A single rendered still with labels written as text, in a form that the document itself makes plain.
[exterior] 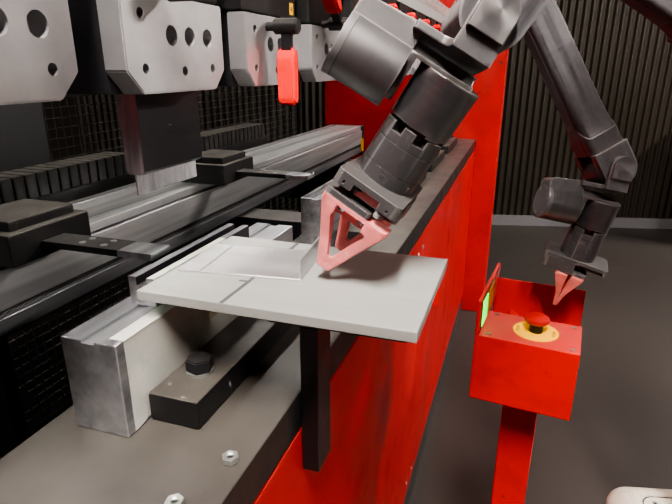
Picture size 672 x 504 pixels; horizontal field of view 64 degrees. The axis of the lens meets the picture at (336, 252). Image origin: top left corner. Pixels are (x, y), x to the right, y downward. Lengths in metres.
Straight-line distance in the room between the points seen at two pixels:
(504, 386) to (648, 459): 1.20
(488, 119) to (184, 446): 2.29
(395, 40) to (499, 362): 0.61
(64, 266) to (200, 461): 0.40
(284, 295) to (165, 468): 0.18
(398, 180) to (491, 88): 2.16
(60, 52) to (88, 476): 0.33
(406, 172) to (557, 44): 0.52
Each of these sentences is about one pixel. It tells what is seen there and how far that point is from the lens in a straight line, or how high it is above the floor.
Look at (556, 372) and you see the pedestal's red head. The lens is 0.93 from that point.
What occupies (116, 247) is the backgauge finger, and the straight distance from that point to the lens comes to 0.65.
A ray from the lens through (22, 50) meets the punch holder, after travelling 0.40.
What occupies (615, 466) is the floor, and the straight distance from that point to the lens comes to 2.03.
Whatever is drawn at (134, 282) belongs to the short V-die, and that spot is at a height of 0.99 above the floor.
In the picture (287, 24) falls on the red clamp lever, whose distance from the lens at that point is 0.67.
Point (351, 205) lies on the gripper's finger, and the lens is 0.46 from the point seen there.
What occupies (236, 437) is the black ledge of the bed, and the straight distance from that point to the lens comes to 0.53.
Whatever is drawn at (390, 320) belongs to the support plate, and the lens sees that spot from 0.45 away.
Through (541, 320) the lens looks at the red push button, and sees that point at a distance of 0.94.
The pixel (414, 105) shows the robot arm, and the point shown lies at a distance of 0.46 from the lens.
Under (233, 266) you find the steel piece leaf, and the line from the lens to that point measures 0.56.
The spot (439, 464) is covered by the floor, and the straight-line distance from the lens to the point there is 1.86.
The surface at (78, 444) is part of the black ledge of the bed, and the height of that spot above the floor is 0.88.
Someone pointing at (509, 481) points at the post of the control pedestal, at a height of 0.45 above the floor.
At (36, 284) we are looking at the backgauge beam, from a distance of 0.78.
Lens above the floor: 1.20
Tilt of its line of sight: 19 degrees down
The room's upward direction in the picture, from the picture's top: straight up
